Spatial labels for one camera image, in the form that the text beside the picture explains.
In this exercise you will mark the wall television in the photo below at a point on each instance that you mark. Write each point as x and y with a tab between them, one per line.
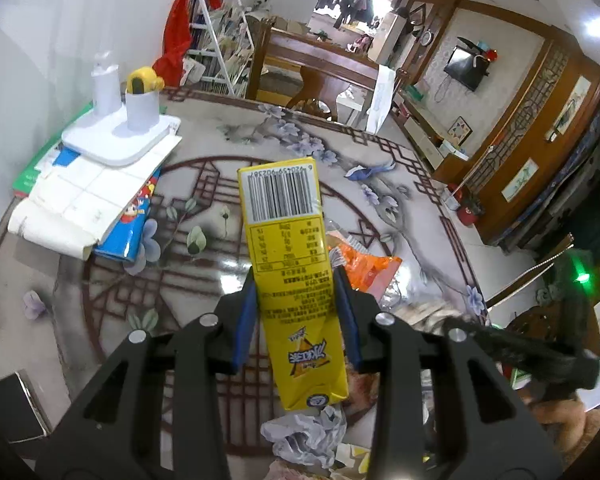
466	67

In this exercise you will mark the red cloth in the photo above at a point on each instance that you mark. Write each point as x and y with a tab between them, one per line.
177	39

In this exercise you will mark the grey white paper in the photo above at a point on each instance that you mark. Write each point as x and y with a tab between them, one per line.
307	439

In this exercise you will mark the white plastic tray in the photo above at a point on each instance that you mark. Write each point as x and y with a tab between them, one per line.
109	139

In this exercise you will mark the white magazine rack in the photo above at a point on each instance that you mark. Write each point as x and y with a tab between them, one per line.
219	55

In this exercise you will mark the orange plastic bag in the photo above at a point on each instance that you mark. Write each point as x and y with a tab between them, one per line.
365	272

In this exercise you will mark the blue cartoon snack bag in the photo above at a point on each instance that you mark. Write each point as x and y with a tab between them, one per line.
123	242

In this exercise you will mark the white bottle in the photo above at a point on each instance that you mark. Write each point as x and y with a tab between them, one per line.
106	85

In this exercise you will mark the yellow wrapper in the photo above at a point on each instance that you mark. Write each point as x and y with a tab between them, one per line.
351	462

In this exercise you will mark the green book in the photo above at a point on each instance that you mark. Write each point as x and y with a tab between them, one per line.
44	158

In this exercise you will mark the black phone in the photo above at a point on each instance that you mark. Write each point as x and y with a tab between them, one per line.
21	418

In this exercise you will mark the white cup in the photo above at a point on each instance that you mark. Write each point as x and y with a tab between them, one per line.
142	110

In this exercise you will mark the yellow drink carton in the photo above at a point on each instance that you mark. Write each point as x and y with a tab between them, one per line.
286	237

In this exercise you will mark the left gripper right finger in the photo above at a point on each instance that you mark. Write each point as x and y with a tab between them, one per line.
444	411

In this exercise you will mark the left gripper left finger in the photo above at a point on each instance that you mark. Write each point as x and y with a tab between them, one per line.
151	411

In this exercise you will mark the wooden chair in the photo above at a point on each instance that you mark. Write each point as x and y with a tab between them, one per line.
326	70

